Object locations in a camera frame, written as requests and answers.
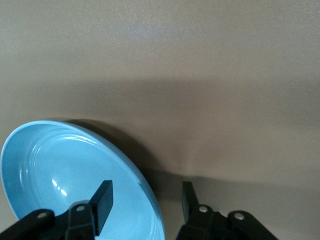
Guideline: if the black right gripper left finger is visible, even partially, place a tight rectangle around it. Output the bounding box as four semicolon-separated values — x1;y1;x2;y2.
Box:
0;180;114;240

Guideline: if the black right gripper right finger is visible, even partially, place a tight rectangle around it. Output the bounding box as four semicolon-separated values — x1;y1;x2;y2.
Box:
174;181;278;240

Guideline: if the blue shallow bowl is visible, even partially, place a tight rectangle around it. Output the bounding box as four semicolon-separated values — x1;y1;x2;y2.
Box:
0;120;166;240

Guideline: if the brown table cover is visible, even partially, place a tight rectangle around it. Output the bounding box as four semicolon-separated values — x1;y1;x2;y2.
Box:
0;0;320;240

